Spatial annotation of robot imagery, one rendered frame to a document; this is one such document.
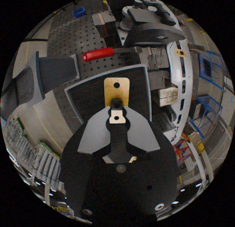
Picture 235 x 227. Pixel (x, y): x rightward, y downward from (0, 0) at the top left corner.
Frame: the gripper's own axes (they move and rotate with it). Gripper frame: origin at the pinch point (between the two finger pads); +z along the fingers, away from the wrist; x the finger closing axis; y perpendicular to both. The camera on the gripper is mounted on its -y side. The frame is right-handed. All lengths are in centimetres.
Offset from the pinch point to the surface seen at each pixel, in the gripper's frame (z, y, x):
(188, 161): 55, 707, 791
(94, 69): 48, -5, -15
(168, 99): 9.9, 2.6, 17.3
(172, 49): 17.8, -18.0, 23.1
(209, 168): -189, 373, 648
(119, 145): 1.8, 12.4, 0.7
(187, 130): 18, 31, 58
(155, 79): 8.0, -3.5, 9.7
